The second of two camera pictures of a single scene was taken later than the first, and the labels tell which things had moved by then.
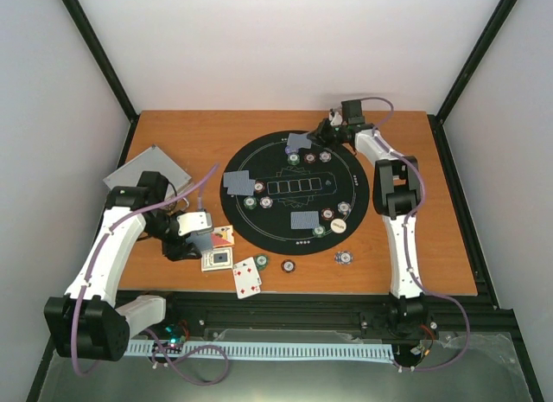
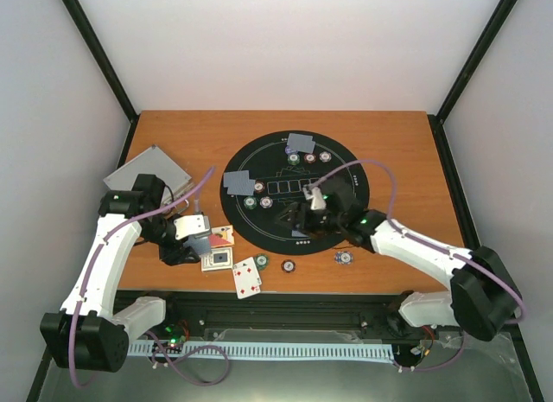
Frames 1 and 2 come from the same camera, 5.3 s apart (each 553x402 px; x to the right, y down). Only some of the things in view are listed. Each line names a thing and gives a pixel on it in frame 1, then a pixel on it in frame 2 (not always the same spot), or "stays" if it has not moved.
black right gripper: [320, 135] -> [295, 209]
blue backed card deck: [202, 240] stays
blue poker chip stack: [343, 258] stays
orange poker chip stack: [288, 266] stays
